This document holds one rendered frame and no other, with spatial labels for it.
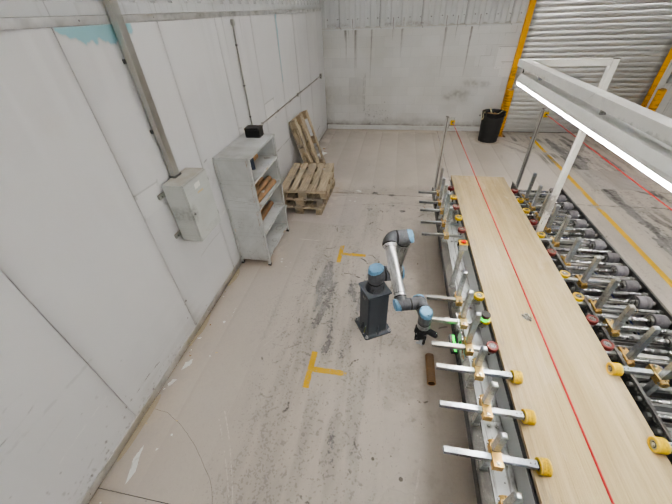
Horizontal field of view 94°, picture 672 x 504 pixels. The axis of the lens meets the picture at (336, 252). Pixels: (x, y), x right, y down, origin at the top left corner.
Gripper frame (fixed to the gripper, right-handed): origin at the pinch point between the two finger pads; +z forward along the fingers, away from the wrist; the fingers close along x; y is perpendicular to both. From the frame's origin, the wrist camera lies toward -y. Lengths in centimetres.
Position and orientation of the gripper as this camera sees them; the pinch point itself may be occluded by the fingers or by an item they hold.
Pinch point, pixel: (422, 344)
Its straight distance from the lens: 251.8
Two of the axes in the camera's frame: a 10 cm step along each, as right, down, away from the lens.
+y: -9.8, -0.8, 1.5
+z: 0.3, 7.9, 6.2
